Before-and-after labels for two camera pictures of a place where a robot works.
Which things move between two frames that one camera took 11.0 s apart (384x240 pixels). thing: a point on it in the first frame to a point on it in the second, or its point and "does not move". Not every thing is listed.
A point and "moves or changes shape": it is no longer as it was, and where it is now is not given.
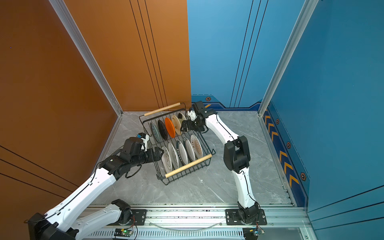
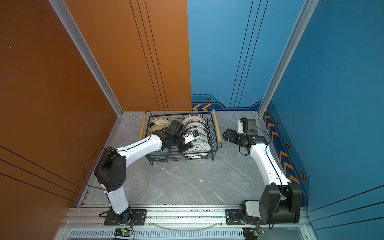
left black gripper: (158, 155) to (186, 147)
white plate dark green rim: (181, 152) to (203, 132)
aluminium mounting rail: (287, 223) does not move
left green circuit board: (123, 232) does not move
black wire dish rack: (184, 152) moves or changes shape
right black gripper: (191, 128) to (234, 133)
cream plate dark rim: (181, 117) to (161, 121)
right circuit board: (252, 233) does not move
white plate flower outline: (166, 160) to (200, 149)
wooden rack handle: (162, 109) to (142, 127)
